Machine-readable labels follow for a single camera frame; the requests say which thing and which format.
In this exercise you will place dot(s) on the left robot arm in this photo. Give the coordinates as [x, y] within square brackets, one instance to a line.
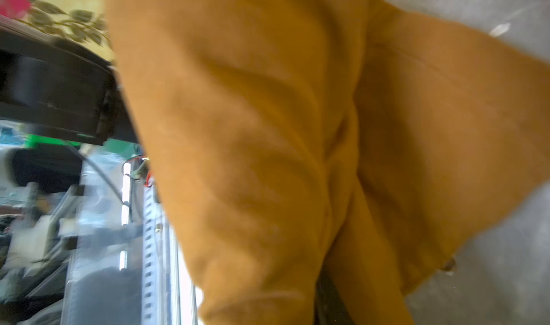
[57, 90]

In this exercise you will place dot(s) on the aluminium front rail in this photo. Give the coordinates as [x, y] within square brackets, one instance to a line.
[168, 296]

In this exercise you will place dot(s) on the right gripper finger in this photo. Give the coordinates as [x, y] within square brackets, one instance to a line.
[329, 307]

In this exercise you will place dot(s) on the brown long pants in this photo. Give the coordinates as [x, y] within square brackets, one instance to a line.
[291, 138]

